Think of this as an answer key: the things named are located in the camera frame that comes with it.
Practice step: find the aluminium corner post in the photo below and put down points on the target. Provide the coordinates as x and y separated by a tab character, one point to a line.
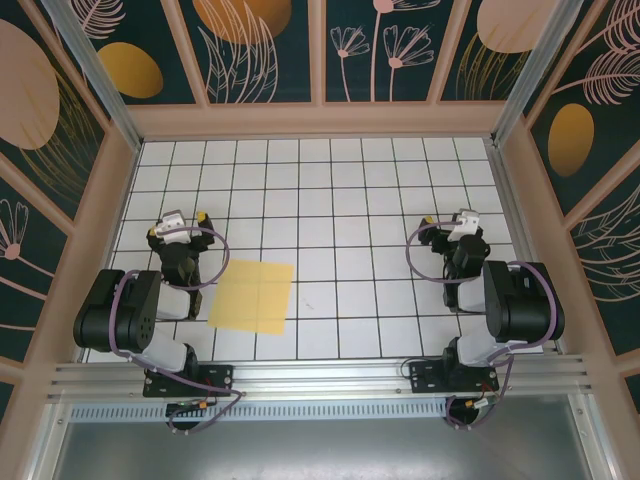
530	75
97	75

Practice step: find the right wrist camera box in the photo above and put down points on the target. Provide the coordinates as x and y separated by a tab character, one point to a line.
462	227

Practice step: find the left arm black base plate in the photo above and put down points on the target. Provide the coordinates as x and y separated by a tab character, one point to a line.
220	380

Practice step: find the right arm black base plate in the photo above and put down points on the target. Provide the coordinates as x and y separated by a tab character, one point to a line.
425	380

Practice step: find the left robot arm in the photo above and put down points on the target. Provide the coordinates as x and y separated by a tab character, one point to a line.
110	310

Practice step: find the small connector board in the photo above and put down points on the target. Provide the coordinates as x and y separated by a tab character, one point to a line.
192	405
480	402

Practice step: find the yellow cloth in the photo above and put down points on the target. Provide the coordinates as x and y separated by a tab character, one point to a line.
252	297

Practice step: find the aluminium side rail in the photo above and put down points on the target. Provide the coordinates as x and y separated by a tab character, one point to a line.
507	190

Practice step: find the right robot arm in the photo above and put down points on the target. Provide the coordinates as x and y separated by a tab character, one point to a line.
525	310

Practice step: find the long aluminium mounting rail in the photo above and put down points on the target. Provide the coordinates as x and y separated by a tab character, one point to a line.
320	380

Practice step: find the grey metal sheet panel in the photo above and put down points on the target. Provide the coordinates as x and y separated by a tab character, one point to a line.
320	450

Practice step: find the aluminium frame bar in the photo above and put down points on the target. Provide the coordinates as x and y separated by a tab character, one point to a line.
47	450
595	440

